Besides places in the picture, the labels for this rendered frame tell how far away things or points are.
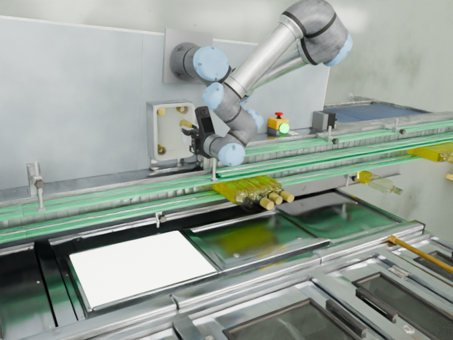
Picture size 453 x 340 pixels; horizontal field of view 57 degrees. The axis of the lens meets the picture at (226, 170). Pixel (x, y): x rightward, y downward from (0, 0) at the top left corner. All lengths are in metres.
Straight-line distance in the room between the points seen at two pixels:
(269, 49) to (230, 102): 0.19
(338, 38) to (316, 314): 0.84
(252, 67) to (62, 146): 0.77
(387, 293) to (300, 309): 0.31
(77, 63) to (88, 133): 0.26
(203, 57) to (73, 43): 0.45
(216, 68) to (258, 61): 0.27
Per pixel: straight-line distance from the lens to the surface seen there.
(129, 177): 1.67
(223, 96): 1.26
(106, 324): 1.23
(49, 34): 1.59
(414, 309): 1.47
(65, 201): 1.55
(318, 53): 1.41
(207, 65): 1.51
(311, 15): 1.34
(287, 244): 1.59
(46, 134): 1.63
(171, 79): 1.70
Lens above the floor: 2.32
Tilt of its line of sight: 54 degrees down
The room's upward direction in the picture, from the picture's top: 121 degrees clockwise
